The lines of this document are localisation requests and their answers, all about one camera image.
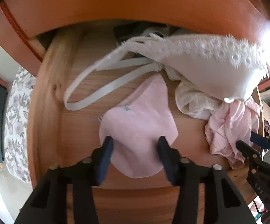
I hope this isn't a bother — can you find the cream cloth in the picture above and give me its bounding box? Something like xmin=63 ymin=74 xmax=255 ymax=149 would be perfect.
xmin=175 ymin=79 xmax=222 ymax=119

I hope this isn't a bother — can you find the white lace bra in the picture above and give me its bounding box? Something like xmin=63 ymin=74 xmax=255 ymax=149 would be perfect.
xmin=64 ymin=33 xmax=270 ymax=111

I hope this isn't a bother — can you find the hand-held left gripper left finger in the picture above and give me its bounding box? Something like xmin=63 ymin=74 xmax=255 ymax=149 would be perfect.
xmin=13 ymin=136 xmax=114 ymax=224

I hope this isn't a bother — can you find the pink ruffled cloth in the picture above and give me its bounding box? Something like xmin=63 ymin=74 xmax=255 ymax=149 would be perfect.
xmin=205 ymin=97 xmax=262 ymax=169

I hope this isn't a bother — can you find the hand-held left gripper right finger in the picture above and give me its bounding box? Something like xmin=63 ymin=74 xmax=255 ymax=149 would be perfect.
xmin=157 ymin=136 xmax=258 ymax=224

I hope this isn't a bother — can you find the grey floral bedsheet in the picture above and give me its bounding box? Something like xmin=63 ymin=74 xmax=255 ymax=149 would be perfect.
xmin=4 ymin=66 xmax=36 ymax=183

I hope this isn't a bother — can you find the pink underwear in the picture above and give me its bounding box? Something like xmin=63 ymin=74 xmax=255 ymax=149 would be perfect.
xmin=99 ymin=75 xmax=179 ymax=180

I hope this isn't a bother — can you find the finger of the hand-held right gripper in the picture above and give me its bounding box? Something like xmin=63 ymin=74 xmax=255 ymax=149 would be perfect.
xmin=251 ymin=131 xmax=270 ymax=157
xmin=236 ymin=140 xmax=263 ymax=162

